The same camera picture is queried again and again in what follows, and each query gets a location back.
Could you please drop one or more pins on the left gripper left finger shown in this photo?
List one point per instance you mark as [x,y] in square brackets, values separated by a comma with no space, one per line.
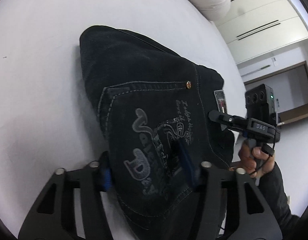
[52,215]

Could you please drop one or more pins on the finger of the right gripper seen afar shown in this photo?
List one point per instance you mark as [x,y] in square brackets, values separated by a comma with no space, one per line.
[231,122]

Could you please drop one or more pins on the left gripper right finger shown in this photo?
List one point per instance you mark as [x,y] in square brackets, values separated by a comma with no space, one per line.
[230,206]

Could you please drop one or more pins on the black jeans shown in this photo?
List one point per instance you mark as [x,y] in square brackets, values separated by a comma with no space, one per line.
[152,106]

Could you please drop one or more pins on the right forearm black sleeve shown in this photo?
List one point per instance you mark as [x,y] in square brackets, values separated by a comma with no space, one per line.
[272,187]

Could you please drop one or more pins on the person's right hand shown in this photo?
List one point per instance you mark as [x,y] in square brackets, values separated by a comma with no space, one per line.
[248,159]

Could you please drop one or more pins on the white bed mattress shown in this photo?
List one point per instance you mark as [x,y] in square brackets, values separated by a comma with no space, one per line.
[46,121]

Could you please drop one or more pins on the white wardrobe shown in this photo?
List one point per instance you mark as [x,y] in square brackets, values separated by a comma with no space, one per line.
[268,40]

